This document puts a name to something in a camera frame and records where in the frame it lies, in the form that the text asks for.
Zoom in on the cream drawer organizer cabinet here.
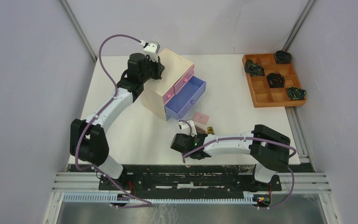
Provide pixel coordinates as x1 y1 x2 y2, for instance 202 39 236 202
141 49 194 121

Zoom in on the purple wide drawer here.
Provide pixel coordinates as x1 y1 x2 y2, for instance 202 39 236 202
165 76 206 120

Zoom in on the pink drawer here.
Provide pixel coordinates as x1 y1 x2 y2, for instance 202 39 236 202
173 64 194 94
162 86 175 105

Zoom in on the brown square blush compact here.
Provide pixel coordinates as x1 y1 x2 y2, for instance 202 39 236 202
195 126 207 134

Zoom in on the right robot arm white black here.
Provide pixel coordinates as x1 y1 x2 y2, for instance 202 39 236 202
171 124 297 190

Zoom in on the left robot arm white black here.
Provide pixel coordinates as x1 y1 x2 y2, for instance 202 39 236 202
69 53 165 190

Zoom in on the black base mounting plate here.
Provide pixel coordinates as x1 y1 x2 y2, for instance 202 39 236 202
115 172 282 192

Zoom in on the dark rolled cloth left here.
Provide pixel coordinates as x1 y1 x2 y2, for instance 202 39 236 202
244 59 265 77

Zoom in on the dark rolled cloth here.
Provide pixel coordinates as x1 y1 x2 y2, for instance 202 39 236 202
286 86 306 100
244 59 265 77
266 73 285 88
274 50 292 64

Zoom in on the orange wooden compartment tray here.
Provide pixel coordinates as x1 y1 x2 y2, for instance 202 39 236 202
242 53 307 108

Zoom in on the dark rolled cloth middle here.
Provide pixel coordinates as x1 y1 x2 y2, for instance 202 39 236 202
266 73 285 88

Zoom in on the dark rolled cloth front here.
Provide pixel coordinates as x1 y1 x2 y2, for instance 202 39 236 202
286 86 306 100

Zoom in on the dark rolled cloth back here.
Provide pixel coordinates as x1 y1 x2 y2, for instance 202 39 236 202
274 50 292 64

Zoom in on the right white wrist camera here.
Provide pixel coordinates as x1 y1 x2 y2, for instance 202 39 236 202
178 119 197 137

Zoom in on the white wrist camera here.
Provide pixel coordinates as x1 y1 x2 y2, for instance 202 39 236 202
178 119 197 137
140 40 160 62

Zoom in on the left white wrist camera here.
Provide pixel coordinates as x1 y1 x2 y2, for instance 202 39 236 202
140 40 160 62

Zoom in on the white slotted cable duct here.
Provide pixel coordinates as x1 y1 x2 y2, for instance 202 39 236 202
62 192 255 205

